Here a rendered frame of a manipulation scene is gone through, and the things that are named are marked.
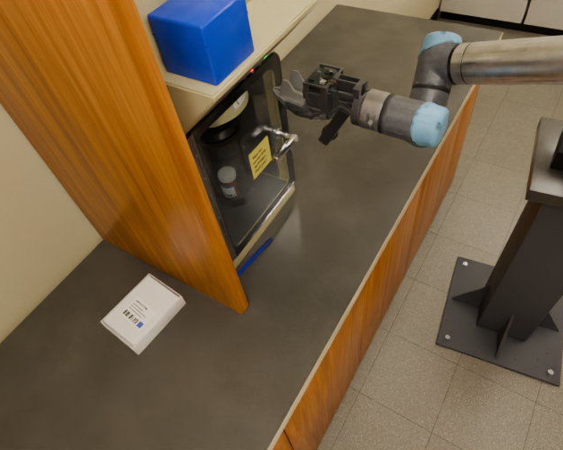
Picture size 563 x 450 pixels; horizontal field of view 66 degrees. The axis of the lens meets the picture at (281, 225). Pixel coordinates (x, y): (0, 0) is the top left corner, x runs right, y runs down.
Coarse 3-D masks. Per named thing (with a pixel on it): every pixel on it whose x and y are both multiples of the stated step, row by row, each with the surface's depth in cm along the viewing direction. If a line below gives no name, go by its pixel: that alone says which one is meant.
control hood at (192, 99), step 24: (264, 0) 77; (288, 0) 76; (312, 0) 75; (264, 24) 72; (288, 24) 71; (264, 48) 68; (168, 72) 66; (240, 72) 65; (192, 96) 64; (216, 96) 62; (192, 120) 68
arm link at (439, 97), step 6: (414, 90) 86; (420, 90) 85; (426, 90) 84; (432, 90) 84; (438, 90) 84; (414, 96) 86; (420, 96) 85; (426, 96) 84; (432, 96) 84; (438, 96) 84; (444, 96) 85; (432, 102) 84; (438, 102) 84; (444, 102) 85; (414, 144) 86
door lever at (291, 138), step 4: (280, 128) 102; (276, 132) 101; (280, 132) 101; (284, 132) 101; (276, 136) 101; (280, 136) 102; (284, 136) 101; (288, 136) 100; (292, 136) 100; (296, 136) 100; (288, 140) 99; (292, 140) 99; (296, 140) 100; (284, 144) 98; (288, 144) 98; (292, 144) 99; (280, 148) 98; (284, 148) 97; (288, 148) 98; (276, 152) 97; (280, 152) 97; (284, 152) 97; (276, 156) 96; (280, 156) 96; (276, 160) 96; (280, 160) 97
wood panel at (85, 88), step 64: (0, 0) 57; (64, 0) 49; (128, 0) 47; (0, 64) 72; (64, 64) 60; (128, 64) 52; (64, 128) 77; (128, 128) 64; (128, 192) 84; (192, 192) 69; (192, 256) 91
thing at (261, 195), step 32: (256, 96) 89; (192, 128) 77; (224, 128) 84; (256, 128) 93; (288, 128) 105; (224, 160) 87; (288, 160) 112; (224, 192) 92; (256, 192) 104; (256, 224) 110
